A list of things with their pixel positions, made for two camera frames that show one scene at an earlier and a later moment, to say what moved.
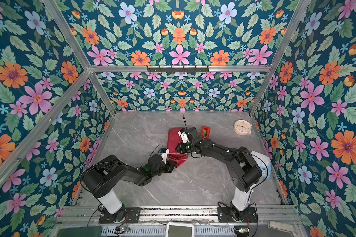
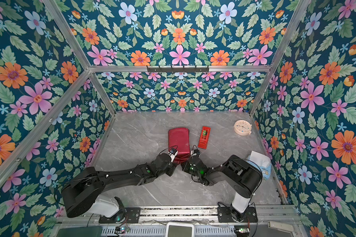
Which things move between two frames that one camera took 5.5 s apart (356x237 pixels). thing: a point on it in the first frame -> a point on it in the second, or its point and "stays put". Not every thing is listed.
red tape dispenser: (205, 133) stays put
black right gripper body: (187, 147) -> (189, 169)
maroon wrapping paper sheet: (174, 140) stays put
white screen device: (180, 229) stays put
